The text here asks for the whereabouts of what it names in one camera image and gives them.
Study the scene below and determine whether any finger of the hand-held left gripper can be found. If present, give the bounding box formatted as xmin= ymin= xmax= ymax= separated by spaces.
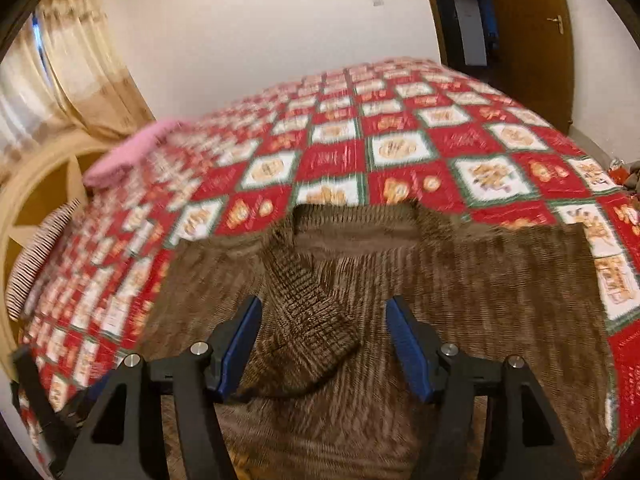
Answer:
xmin=10 ymin=345 xmax=108 ymax=461

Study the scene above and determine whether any brown knitted sweater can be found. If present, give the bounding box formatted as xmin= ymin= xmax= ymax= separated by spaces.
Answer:
xmin=135 ymin=200 xmax=618 ymax=480

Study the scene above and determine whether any red checkered printed bedspread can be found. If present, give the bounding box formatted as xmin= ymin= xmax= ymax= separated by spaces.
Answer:
xmin=10 ymin=57 xmax=640 ymax=466

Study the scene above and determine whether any red packets pile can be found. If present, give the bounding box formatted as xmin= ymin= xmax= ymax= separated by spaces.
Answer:
xmin=606 ymin=157 xmax=640 ymax=197

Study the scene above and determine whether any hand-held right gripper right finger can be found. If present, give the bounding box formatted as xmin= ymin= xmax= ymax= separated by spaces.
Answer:
xmin=384 ymin=295 xmax=586 ymax=480

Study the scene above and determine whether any pink folded cloth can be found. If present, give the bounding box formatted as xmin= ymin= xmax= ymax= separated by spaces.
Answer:
xmin=82 ymin=117 xmax=186 ymax=191

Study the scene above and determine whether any dark door frame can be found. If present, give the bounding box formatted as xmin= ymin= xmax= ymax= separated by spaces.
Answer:
xmin=420 ymin=0 xmax=453 ymax=67

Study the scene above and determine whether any brown wooden door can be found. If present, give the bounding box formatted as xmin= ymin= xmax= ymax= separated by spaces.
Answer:
xmin=482 ymin=0 xmax=576 ymax=136

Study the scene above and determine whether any beige wooden headboard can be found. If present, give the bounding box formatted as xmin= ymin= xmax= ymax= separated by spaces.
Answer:
xmin=0 ymin=147 xmax=116 ymax=386

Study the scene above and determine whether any striped pillow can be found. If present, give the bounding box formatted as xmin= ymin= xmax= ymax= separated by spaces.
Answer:
xmin=5 ymin=197 xmax=83 ymax=321

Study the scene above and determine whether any beige curtain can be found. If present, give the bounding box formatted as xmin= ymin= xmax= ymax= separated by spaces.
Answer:
xmin=0 ymin=0 xmax=156 ymax=181

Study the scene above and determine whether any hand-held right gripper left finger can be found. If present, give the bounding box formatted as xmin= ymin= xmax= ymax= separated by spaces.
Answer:
xmin=60 ymin=295 xmax=263 ymax=480

